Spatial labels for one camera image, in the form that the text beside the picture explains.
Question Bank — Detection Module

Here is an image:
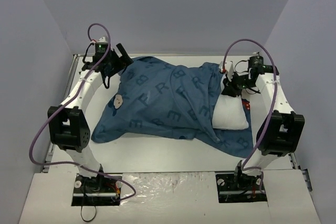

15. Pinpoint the white pillow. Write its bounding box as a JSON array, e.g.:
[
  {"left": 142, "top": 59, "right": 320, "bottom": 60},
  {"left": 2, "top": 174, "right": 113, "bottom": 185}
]
[{"left": 212, "top": 94, "right": 249, "bottom": 131}]

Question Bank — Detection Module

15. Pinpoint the blue letter print pillowcase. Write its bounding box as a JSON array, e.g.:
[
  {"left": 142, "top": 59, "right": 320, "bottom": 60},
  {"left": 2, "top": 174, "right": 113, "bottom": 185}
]
[{"left": 91, "top": 57, "right": 253, "bottom": 158}]

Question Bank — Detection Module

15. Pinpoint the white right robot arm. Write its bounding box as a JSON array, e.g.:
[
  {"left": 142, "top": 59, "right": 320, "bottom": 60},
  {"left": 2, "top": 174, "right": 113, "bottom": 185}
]
[{"left": 220, "top": 56, "right": 305, "bottom": 189}]

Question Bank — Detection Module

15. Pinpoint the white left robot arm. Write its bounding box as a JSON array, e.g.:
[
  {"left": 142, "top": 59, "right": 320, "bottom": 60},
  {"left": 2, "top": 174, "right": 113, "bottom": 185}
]
[{"left": 48, "top": 41, "right": 133, "bottom": 191}]

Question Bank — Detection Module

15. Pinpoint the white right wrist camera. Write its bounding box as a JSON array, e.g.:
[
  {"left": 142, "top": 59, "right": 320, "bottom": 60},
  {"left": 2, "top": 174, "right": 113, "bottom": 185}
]
[{"left": 219, "top": 61, "right": 234, "bottom": 82}]

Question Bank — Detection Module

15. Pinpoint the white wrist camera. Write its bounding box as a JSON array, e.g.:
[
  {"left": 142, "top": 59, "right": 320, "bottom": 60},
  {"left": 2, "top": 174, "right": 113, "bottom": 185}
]
[
  {"left": 219, "top": 61, "right": 234, "bottom": 82},
  {"left": 90, "top": 36, "right": 108, "bottom": 45}
]

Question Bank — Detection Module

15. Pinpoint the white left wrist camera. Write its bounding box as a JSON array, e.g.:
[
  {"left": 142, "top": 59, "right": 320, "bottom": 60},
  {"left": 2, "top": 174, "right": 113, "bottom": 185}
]
[{"left": 90, "top": 36, "right": 108, "bottom": 45}]

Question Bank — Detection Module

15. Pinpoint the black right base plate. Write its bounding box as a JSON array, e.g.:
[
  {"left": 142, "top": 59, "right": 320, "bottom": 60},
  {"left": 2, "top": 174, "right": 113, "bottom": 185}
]
[{"left": 215, "top": 173, "right": 267, "bottom": 204}]

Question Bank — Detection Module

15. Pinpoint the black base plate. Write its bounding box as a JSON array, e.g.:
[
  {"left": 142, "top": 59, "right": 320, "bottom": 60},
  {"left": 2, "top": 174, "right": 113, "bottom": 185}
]
[
  {"left": 215, "top": 173, "right": 267, "bottom": 204},
  {"left": 71, "top": 174, "right": 123, "bottom": 206}
]

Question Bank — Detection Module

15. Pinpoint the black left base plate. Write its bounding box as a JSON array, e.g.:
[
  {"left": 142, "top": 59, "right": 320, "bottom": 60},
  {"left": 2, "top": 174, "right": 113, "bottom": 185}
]
[{"left": 71, "top": 174, "right": 123, "bottom": 206}]

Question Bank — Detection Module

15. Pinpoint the black thin wire loop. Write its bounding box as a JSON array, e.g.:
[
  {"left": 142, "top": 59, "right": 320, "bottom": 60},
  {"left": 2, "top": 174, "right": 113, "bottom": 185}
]
[{"left": 80, "top": 194, "right": 97, "bottom": 222}]

